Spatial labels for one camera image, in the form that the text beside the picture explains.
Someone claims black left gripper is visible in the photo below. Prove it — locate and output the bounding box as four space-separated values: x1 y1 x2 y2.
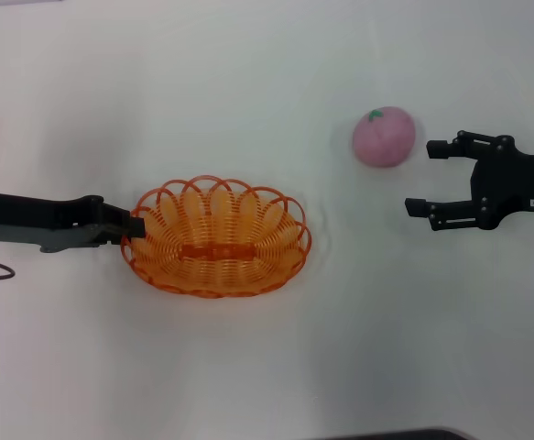
0 191 147 242

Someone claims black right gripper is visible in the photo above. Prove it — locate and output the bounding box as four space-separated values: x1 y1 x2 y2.
404 129 534 232

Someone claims pink peach with green leaf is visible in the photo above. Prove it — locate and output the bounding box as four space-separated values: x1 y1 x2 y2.
352 105 417 169

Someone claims orange woven plastic basket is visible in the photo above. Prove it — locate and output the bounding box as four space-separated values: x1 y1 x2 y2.
120 173 312 300

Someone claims black robot torso edge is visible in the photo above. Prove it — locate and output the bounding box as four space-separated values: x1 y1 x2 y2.
325 427 474 440

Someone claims grey metal camera bracket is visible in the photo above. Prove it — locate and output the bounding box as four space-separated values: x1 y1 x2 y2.
0 223 108 254

